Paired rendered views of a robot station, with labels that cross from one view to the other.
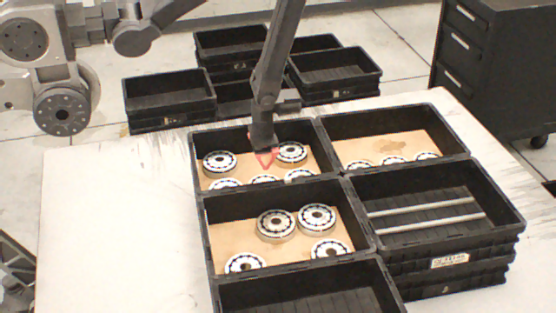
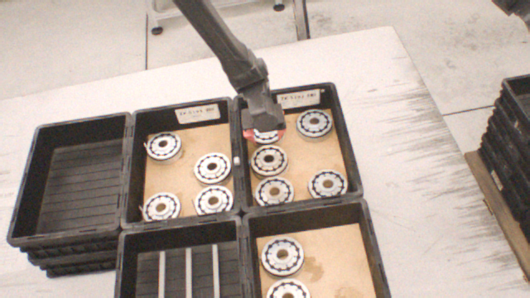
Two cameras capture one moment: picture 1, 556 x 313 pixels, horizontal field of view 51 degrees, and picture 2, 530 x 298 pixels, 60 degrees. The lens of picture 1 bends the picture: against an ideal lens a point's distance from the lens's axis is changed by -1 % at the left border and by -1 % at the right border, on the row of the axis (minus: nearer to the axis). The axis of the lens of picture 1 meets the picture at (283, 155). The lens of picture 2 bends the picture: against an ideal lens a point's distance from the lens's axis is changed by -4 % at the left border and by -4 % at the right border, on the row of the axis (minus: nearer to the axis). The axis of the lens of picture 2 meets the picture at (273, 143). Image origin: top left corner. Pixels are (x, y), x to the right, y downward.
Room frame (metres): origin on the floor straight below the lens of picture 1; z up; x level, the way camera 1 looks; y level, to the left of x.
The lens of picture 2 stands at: (1.48, -0.73, 1.92)
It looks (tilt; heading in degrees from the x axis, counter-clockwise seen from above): 51 degrees down; 103
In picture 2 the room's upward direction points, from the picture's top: 8 degrees counter-clockwise
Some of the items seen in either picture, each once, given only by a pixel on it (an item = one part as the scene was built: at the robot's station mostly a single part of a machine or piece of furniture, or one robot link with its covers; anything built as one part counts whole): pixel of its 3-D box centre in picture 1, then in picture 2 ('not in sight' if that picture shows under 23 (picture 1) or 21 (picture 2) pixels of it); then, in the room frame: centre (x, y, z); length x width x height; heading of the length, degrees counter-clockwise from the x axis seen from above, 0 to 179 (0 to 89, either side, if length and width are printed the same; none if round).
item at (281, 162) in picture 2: (265, 185); (269, 160); (1.28, 0.05, 0.86); 0.10 x 0.10 x 0.01
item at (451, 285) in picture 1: (421, 243); not in sight; (1.15, -0.39, 0.76); 0.40 x 0.30 x 0.12; 103
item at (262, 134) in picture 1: (262, 128); (261, 110); (1.29, 0.05, 1.06); 0.10 x 0.07 x 0.07; 14
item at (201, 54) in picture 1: (236, 76); not in sight; (2.79, 0.25, 0.37); 0.40 x 0.30 x 0.45; 106
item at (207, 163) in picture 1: (220, 161); (314, 122); (1.40, 0.19, 0.86); 0.10 x 0.10 x 0.01
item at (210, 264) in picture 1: (282, 225); (181, 159); (1.06, 0.00, 0.92); 0.40 x 0.30 x 0.02; 103
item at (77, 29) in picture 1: (82, 24); not in sight; (1.08, 0.40, 1.45); 0.09 x 0.08 x 0.12; 16
